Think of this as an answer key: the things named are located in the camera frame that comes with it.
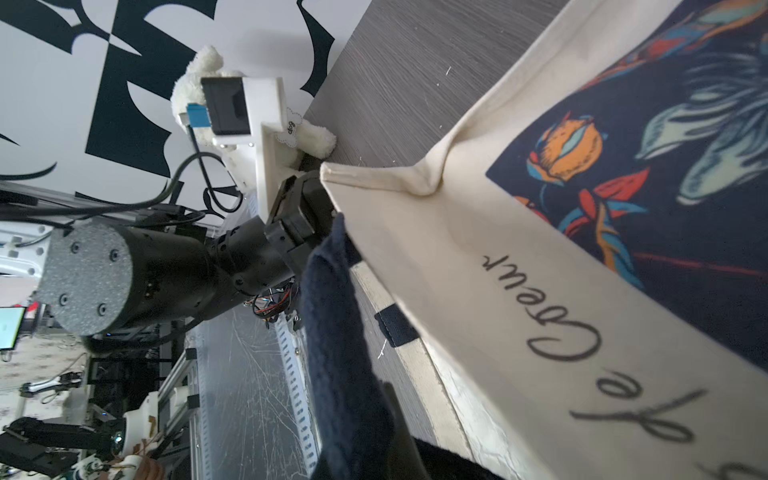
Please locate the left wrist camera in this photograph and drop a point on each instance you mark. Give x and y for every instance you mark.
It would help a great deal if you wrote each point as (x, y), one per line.
(245, 115)

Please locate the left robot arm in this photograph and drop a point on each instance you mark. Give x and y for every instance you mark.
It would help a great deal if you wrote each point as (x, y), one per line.
(99, 278)

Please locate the aluminium front rail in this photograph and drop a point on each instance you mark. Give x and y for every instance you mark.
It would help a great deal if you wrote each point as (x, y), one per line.
(252, 417)

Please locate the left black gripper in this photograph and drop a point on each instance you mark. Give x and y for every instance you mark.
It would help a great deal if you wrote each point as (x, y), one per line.
(300, 219)

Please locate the cream canvas tote bag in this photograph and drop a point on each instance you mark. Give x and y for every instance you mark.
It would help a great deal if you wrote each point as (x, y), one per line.
(584, 254)

